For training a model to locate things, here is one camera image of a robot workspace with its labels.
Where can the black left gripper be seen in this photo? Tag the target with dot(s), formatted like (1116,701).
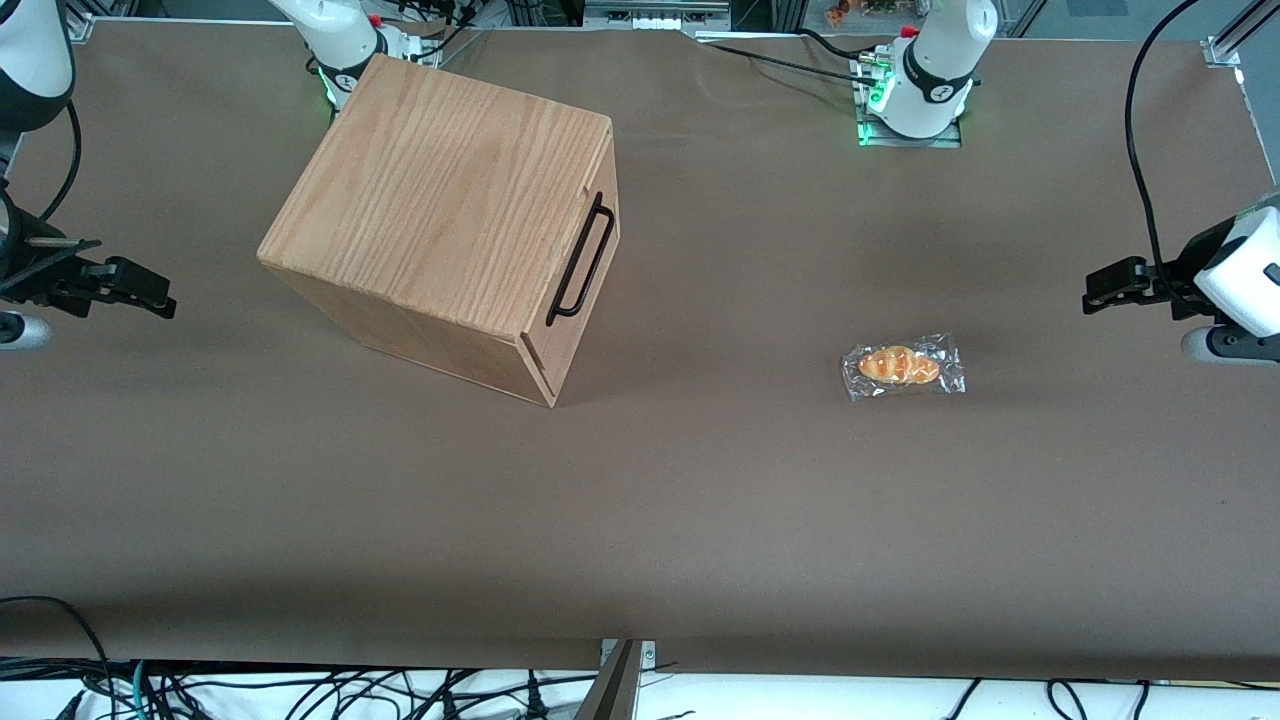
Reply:
(1172,272)

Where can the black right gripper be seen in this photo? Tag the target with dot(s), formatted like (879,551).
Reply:
(40,277)

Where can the light wooden drawer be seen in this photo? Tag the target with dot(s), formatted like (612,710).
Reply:
(562,346)

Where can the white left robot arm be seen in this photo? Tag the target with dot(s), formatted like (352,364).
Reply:
(935,60)

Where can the bread roll in clear wrapper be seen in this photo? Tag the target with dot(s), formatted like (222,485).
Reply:
(898,365)

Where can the light wooden cabinet body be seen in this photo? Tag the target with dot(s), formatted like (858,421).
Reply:
(430,200)

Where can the orange background object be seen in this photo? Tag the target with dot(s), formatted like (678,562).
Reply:
(838,12)

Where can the grey background device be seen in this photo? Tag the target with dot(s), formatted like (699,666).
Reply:
(655,15)

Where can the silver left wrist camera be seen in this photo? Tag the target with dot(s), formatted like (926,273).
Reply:
(1205,345)

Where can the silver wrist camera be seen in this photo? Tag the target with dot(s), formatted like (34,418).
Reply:
(20,332)
(1205,345)

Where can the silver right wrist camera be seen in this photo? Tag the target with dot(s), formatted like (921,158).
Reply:
(20,332)

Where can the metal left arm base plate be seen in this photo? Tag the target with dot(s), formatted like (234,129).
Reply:
(940,141)

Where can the aluminium frame profile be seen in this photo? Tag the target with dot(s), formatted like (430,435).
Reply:
(80,28)
(1222,52)

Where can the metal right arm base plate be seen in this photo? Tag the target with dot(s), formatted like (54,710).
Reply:
(410,45)

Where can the small metal edge bracket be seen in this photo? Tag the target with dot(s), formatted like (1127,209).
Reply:
(648,655)

